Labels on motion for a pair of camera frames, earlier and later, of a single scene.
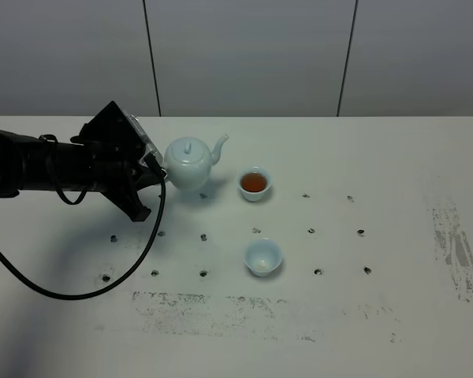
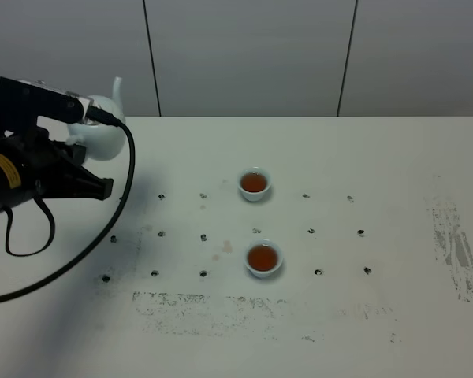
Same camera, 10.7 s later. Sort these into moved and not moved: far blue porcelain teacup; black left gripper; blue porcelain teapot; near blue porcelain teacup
Moved: black left gripper; blue porcelain teapot
Not moved: far blue porcelain teacup; near blue porcelain teacup
